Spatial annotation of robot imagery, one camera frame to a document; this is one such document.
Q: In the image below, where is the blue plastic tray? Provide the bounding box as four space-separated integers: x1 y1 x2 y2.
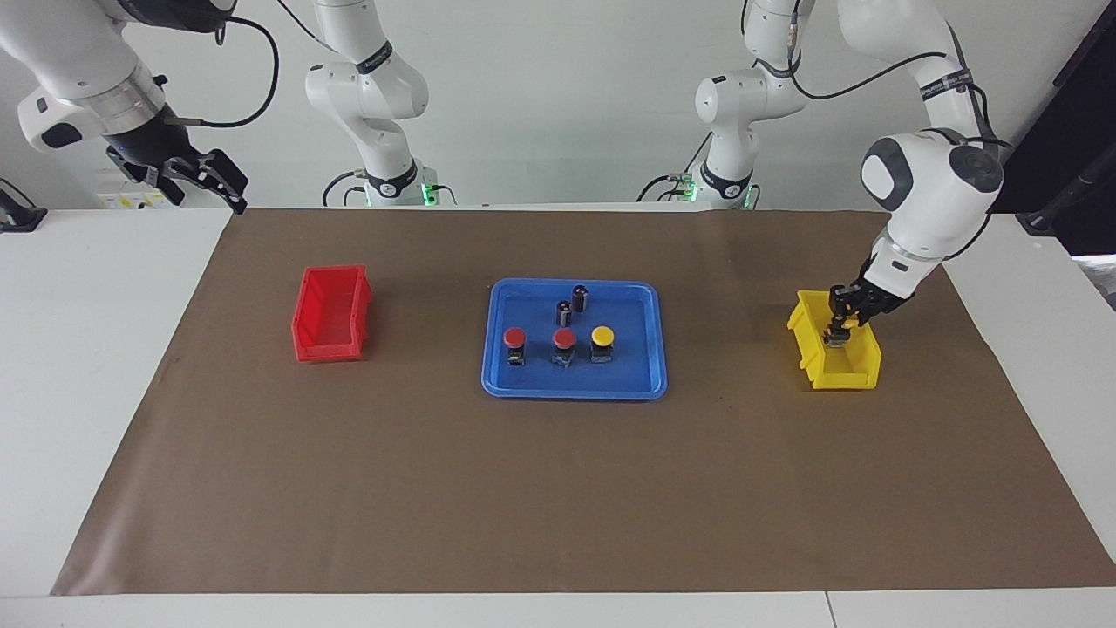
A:
481 279 669 401

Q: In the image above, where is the yellow plastic parts bin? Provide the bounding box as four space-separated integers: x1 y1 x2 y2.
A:
787 290 882 391

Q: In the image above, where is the small black desk device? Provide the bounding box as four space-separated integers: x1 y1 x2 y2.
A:
0 179 47 233

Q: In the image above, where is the red plastic parts bin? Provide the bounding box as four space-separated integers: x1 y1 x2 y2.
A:
290 265 374 363

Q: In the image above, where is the brown paper table mat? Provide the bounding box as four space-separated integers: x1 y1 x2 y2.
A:
51 208 1116 597

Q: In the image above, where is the white wall socket box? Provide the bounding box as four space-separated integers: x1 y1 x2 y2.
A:
94 179 186 210

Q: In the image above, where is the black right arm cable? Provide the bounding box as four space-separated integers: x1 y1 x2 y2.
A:
161 13 280 129

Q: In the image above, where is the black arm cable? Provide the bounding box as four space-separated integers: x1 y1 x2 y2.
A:
785 17 1012 149
161 13 280 129

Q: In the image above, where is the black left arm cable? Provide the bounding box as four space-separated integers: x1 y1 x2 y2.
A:
785 17 1012 149

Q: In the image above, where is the dark wall panel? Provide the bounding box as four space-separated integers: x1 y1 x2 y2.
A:
994 4 1116 258

